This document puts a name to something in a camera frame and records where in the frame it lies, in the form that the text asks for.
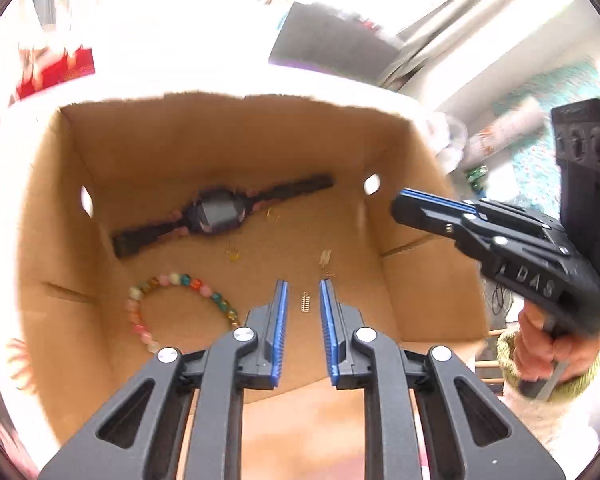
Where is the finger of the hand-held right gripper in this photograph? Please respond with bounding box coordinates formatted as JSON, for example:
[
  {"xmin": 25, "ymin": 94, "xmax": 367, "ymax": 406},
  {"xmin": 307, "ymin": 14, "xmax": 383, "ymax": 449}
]
[
  {"xmin": 391, "ymin": 193, "xmax": 576, "ymax": 264},
  {"xmin": 403, "ymin": 188, "xmax": 566, "ymax": 247}
]

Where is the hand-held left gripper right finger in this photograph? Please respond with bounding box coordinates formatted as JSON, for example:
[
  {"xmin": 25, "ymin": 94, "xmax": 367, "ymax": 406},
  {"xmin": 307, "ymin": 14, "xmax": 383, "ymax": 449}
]
[{"xmin": 320, "ymin": 279, "xmax": 566, "ymax": 480}]

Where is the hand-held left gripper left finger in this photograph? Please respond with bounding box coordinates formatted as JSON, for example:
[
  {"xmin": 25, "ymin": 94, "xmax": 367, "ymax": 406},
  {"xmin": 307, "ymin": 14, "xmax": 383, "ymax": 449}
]
[{"xmin": 37, "ymin": 280, "xmax": 288, "ymax": 480}]

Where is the multicolour bead bracelet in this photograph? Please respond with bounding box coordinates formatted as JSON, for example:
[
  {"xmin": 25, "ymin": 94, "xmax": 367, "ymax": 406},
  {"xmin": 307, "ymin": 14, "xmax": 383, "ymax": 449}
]
[{"xmin": 126, "ymin": 271, "xmax": 241, "ymax": 356}]

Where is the black smart watch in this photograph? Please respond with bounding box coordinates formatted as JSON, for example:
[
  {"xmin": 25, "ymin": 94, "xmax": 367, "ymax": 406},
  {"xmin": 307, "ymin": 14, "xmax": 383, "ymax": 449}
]
[{"xmin": 111, "ymin": 174, "xmax": 336, "ymax": 260}]

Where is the brown cardboard box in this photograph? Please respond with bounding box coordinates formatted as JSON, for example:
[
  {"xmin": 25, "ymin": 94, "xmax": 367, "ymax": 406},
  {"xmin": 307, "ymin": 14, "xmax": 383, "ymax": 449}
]
[{"xmin": 0, "ymin": 91, "xmax": 491, "ymax": 480}]

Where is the person's right hand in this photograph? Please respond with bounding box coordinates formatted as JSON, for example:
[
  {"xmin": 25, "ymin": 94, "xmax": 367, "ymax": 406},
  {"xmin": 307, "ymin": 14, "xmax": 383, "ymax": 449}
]
[{"xmin": 512, "ymin": 305, "xmax": 600, "ymax": 386}]

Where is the white plastic bag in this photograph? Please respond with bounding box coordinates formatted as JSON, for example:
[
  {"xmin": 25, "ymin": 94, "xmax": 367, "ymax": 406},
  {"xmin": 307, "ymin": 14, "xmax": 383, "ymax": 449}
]
[{"xmin": 425, "ymin": 110, "xmax": 468, "ymax": 171}]

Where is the rolled printed poster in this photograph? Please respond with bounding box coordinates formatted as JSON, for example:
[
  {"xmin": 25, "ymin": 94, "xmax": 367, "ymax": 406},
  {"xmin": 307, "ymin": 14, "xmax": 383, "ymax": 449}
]
[{"xmin": 460, "ymin": 97, "xmax": 548, "ymax": 171}]

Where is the wooden chair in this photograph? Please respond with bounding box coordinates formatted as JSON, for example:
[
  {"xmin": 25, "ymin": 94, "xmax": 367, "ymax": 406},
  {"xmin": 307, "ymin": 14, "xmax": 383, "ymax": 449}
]
[{"xmin": 472, "ymin": 325, "xmax": 506, "ymax": 401}]

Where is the white fleece blanket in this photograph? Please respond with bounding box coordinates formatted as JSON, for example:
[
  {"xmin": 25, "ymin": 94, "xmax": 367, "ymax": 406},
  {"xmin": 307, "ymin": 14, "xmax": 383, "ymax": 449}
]
[{"xmin": 500, "ymin": 385, "xmax": 600, "ymax": 461}]

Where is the grey curtain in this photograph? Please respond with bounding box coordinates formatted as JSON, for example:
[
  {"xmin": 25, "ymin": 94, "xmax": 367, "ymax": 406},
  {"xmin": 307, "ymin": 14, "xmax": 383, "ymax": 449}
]
[{"xmin": 385, "ymin": 0, "xmax": 586, "ymax": 91}]

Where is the grey cabinet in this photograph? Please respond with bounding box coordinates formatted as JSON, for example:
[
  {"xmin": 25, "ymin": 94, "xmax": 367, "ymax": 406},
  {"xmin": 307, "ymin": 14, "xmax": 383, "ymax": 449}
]
[{"xmin": 267, "ymin": 2, "xmax": 401, "ymax": 86}]

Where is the red box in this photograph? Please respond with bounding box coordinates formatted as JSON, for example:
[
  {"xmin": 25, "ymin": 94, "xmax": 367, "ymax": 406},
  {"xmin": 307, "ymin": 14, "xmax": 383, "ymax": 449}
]
[{"xmin": 15, "ymin": 45, "xmax": 96, "ymax": 101}]

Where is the teal patterned wall cloth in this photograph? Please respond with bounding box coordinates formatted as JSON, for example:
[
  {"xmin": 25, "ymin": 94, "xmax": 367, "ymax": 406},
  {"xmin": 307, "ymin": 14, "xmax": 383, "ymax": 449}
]
[{"xmin": 485, "ymin": 57, "xmax": 600, "ymax": 211}]

